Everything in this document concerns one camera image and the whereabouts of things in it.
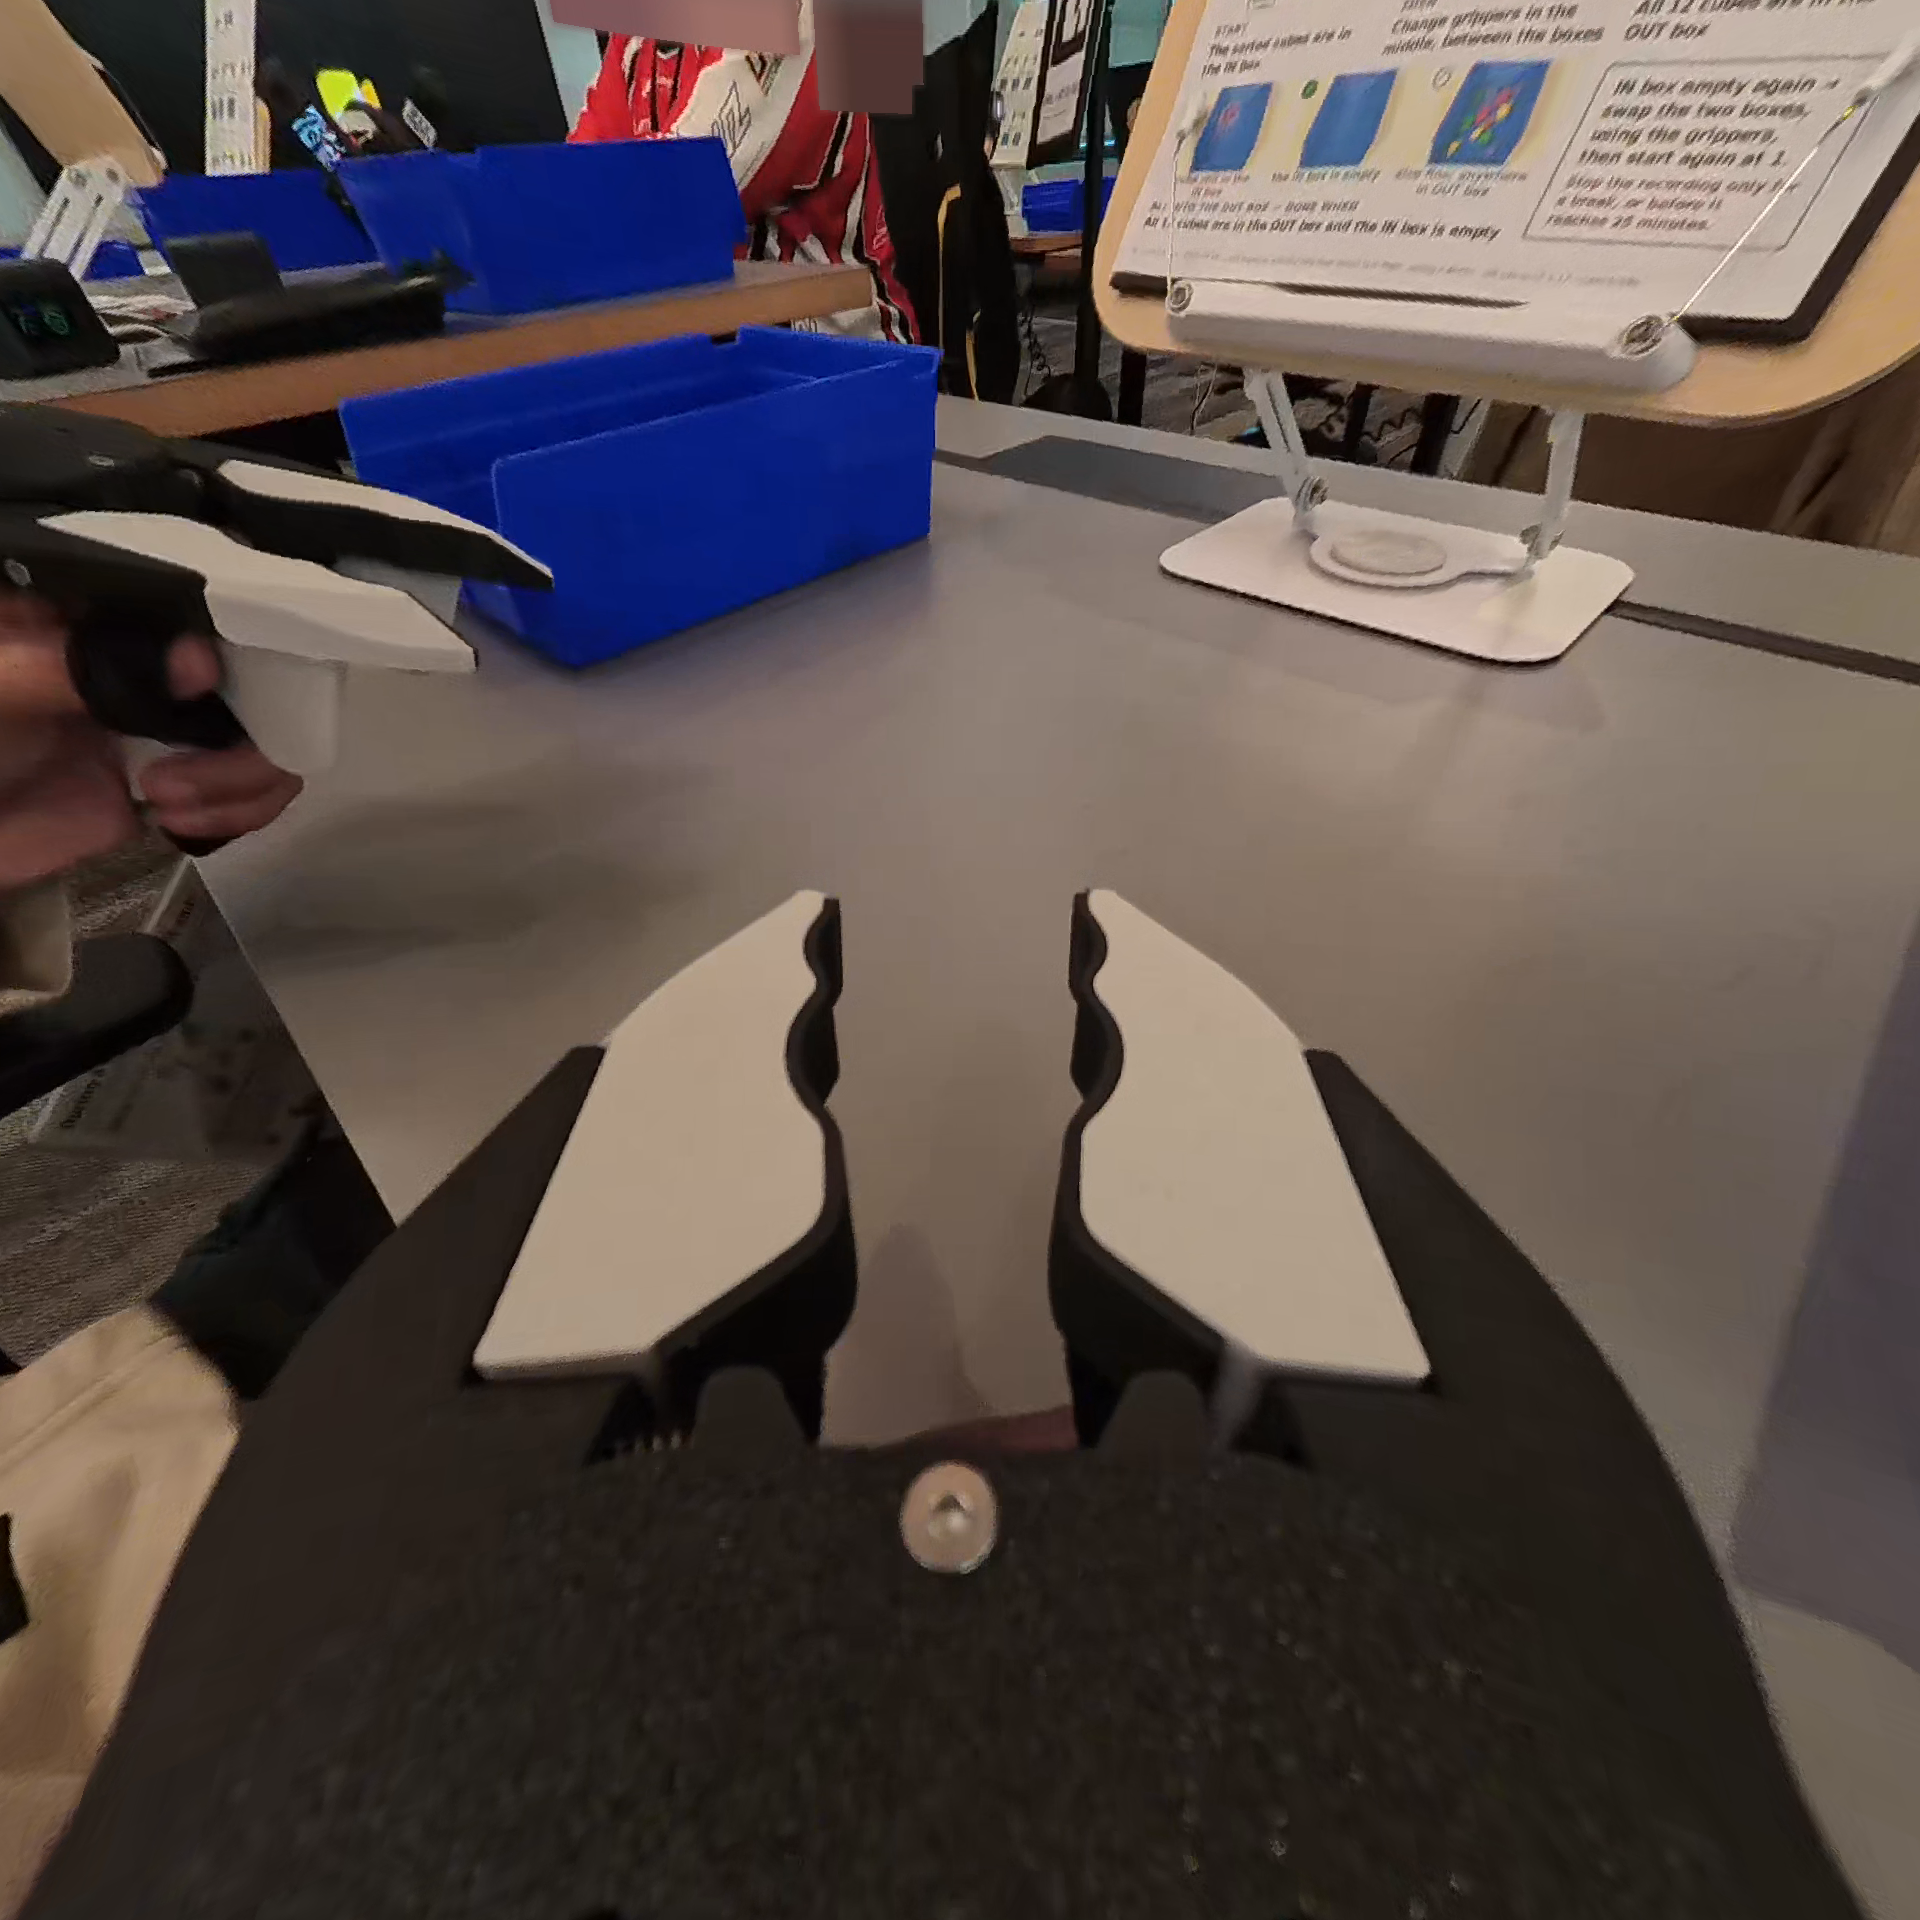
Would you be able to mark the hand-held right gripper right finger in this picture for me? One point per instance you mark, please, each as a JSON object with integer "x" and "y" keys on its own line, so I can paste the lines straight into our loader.
{"x": 1243, "y": 1185}

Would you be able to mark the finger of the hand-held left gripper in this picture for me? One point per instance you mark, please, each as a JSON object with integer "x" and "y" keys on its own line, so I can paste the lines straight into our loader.
{"x": 299, "y": 616}
{"x": 359, "y": 507}

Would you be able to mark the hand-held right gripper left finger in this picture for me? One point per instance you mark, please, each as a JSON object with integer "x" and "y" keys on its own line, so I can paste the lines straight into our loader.
{"x": 661, "y": 1185}

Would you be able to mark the blue plastic bin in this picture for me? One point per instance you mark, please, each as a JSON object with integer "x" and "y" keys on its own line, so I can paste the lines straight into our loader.
{"x": 240, "y": 218}
{"x": 569, "y": 225}
{"x": 721, "y": 509}
{"x": 1072, "y": 201}

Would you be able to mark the person's left hand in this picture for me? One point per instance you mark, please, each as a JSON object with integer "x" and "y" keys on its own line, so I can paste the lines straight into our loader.
{"x": 59, "y": 796}

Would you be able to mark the small black screen device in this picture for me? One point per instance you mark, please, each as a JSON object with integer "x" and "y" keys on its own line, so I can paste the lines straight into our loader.
{"x": 52, "y": 317}

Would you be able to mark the black elongated device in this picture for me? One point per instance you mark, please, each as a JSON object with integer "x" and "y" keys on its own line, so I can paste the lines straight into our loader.
{"x": 299, "y": 307}

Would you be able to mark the long wooden table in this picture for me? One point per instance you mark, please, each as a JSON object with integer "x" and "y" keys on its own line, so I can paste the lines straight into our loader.
{"x": 675, "y": 300}

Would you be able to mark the tan angled board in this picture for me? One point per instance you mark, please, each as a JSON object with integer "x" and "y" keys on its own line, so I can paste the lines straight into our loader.
{"x": 76, "y": 76}

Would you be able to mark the neon yellow cube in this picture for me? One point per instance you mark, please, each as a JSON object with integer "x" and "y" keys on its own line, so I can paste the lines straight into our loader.
{"x": 346, "y": 90}

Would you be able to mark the white printed card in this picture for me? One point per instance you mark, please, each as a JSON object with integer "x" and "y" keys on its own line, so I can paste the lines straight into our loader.
{"x": 229, "y": 76}

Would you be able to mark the white paper label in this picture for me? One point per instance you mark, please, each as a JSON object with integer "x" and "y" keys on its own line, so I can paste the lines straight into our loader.
{"x": 106, "y": 1101}

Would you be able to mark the black white marker sign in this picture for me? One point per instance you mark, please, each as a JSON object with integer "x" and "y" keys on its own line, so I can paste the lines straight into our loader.
{"x": 1067, "y": 76}

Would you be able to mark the tan hanging coat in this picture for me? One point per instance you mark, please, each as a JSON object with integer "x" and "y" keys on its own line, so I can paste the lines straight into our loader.
{"x": 1770, "y": 480}

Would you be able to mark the wooden display board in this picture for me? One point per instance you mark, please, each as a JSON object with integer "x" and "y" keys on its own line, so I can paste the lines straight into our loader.
{"x": 1829, "y": 368}

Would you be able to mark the printed instruction sheet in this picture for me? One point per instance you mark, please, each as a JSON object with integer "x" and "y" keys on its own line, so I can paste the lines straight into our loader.
{"x": 1425, "y": 149}

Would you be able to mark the white folding bracket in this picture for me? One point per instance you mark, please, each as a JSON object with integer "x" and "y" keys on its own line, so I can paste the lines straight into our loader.
{"x": 83, "y": 211}

